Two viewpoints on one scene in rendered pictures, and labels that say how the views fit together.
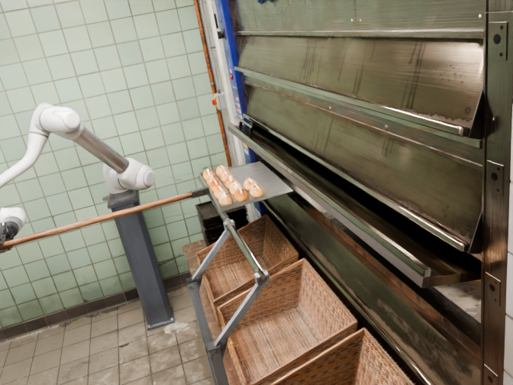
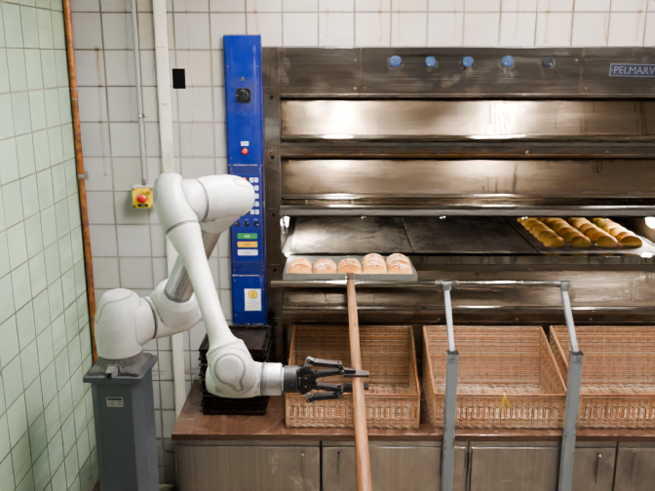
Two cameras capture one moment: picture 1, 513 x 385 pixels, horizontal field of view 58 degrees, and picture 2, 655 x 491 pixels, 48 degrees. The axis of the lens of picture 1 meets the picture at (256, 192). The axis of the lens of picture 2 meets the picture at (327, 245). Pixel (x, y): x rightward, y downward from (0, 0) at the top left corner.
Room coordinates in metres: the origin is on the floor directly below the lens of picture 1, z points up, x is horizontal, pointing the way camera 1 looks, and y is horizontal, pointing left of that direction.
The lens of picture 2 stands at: (1.64, 3.08, 2.07)
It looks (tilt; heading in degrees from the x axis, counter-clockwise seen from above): 14 degrees down; 283
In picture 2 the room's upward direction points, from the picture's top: straight up
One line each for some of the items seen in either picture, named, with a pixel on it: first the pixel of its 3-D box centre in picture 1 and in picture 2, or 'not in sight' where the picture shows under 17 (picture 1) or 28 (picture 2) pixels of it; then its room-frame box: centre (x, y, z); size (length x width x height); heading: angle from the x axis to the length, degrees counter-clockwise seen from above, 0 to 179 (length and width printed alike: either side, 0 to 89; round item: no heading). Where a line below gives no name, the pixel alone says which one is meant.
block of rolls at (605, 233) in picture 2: not in sight; (575, 228); (1.26, -0.82, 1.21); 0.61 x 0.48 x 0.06; 103
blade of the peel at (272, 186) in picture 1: (242, 181); (349, 264); (2.27, 0.06, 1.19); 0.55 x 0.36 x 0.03; 13
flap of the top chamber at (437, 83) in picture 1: (304, 61); (485, 118); (1.73, -0.26, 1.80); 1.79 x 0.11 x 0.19; 13
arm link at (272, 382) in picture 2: (11, 226); (273, 379); (2.23, 1.27, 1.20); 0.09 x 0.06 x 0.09; 103
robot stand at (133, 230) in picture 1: (143, 261); (130, 490); (2.92, 0.88, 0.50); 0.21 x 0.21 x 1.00; 11
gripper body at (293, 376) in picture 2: (8, 231); (299, 379); (2.16, 1.25, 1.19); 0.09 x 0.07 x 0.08; 13
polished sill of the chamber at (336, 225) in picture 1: (329, 216); (477, 258); (1.74, -0.28, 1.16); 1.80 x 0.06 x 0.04; 13
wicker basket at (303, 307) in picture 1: (282, 327); (490, 373); (1.65, 0.00, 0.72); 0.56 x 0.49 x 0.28; 12
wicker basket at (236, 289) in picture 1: (245, 264); (352, 373); (2.23, 0.14, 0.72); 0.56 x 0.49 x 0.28; 12
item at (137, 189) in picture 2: (221, 101); (144, 196); (3.18, 0.12, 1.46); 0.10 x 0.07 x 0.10; 13
